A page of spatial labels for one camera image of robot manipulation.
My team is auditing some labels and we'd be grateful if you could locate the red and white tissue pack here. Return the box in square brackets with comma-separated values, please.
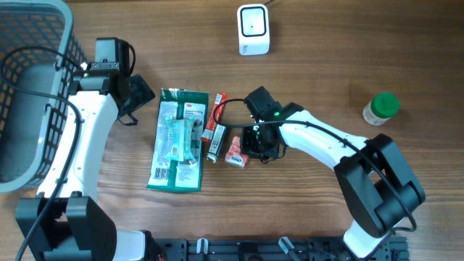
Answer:
[225, 136, 249, 167]

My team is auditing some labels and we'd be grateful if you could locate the red stick packet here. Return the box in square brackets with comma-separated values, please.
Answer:
[201, 93, 228, 143]

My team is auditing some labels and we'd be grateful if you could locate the green 3M sponge package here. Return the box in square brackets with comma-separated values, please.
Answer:
[146, 89, 209, 193]

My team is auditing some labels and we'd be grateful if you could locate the green lid white jar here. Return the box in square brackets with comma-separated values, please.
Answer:
[362, 93, 400, 125]

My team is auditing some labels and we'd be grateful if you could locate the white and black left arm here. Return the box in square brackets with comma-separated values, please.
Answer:
[15, 38, 160, 260]

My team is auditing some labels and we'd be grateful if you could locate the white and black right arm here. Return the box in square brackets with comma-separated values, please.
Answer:
[241, 86, 426, 260]

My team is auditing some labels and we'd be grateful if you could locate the white barcode scanner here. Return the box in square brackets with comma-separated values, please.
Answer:
[236, 4, 270, 56]

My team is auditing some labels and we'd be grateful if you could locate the grey plastic mesh basket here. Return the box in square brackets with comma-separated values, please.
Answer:
[1, 1, 87, 193]

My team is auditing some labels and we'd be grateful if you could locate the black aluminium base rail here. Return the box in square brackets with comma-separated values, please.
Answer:
[152, 235, 410, 261]

